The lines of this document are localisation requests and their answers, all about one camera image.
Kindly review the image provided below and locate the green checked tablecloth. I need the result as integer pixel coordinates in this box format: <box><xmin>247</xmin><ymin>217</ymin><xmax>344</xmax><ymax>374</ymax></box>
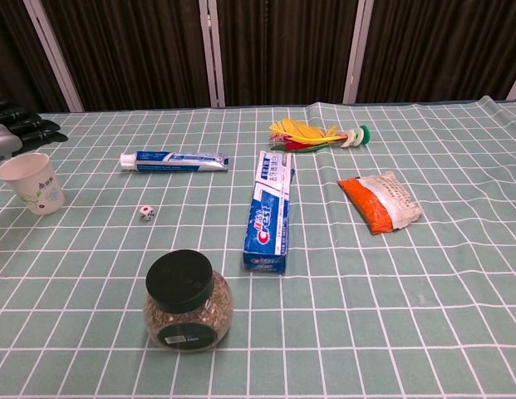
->
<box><xmin>0</xmin><ymin>95</ymin><xmax>516</xmax><ymax>399</ymax></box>

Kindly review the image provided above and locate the colourful feather shuttlecock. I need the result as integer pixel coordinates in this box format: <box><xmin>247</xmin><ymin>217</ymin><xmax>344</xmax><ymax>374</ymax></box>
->
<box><xmin>268</xmin><ymin>117</ymin><xmax>371</xmax><ymax>153</ymax></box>

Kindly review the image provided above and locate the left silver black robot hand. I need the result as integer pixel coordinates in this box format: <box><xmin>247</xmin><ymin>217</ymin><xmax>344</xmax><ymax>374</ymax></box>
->
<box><xmin>0</xmin><ymin>100</ymin><xmax>70</xmax><ymax>166</ymax></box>

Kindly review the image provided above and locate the glass jar with black lid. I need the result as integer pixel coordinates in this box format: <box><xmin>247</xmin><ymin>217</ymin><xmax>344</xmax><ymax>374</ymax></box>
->
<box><xmin>142</xmin><ymin>249</ymin><xmax>234</xmax><ymax>353</ymax></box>

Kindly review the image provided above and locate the blue Crest toothpaste box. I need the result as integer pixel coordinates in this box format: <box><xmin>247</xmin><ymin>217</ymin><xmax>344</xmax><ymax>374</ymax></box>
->
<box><xmin>242</xmin><ymin>150</ymin><xmax>293</xmax><ymax>276</ymax></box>

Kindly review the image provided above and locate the blue white toothpaste tube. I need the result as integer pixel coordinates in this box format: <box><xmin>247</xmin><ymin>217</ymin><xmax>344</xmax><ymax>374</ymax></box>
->
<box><xmin>119</xmin><ymin>150</ymin><xmax>229</xmax><ymax>172</ymax></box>

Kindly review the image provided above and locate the white paper cup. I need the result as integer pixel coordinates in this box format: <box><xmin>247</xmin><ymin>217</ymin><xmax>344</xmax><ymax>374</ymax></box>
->
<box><xmin>0</xmin><ymin>152</ymin><xmax>66</xmax><ymax>216</ymax></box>

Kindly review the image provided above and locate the orange white snack packet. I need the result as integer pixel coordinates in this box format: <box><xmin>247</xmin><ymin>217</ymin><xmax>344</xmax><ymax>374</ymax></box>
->
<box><xmin>337</xmin><ymin>170</ymin><xmax>425</xmax><ymax>236</ymax></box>

